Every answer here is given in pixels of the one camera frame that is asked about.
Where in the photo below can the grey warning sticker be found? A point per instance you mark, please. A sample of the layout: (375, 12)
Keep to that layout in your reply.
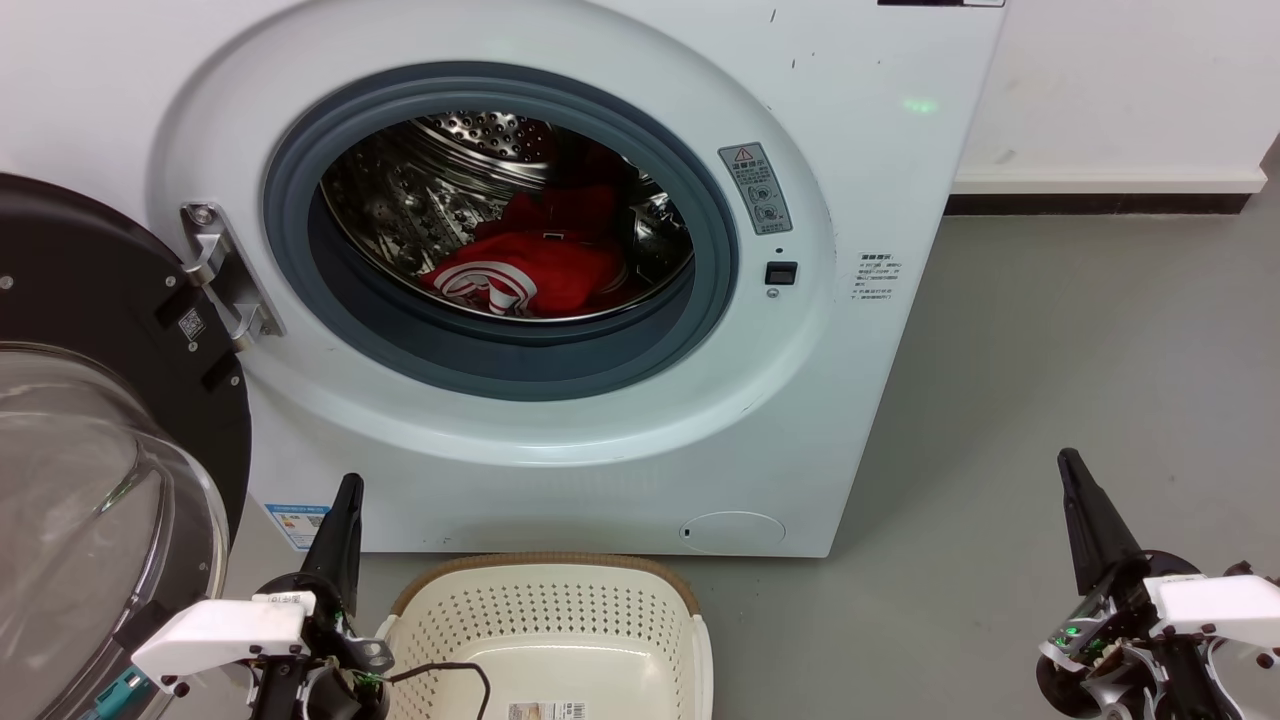
(755, 190)

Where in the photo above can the round white filter cover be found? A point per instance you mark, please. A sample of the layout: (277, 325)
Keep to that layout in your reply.
(732, 533)

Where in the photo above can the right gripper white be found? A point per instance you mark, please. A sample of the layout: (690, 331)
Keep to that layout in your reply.
(1210, 605)

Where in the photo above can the stainless steel washing machine drum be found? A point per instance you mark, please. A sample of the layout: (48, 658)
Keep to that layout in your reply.
(400, 210)

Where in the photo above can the red garment with white print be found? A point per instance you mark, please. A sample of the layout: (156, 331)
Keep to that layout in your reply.
(560, 270)

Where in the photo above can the white front-load washing machine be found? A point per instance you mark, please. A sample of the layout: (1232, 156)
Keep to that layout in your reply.
(800, 400)

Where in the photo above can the small text sticker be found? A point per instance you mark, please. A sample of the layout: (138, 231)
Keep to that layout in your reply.
(878, 278)

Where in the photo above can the black door latch socket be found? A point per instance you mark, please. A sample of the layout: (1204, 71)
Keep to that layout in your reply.
(781, 273)

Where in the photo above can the small QR code sticker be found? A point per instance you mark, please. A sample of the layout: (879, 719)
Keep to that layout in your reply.
(191, 324)

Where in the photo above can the cream perforated laundry basket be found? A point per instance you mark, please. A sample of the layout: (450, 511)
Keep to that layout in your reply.
(560, 610)

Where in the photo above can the grey rubber door gasket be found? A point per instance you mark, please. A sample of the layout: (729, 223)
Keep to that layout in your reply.
(500, 365)

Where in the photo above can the blue energy label sticker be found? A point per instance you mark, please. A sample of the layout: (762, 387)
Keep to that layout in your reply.
(297, 525)

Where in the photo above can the black washer door with glass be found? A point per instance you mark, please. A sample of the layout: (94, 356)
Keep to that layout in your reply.
(80, 280)

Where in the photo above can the white and black baseboard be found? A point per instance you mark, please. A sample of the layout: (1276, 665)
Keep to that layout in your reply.
(1100, 185)

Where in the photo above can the silver metal door hinge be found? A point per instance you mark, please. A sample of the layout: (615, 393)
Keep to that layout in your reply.
(228, 275)

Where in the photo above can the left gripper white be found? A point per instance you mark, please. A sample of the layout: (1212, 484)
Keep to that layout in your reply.
(225, 630)

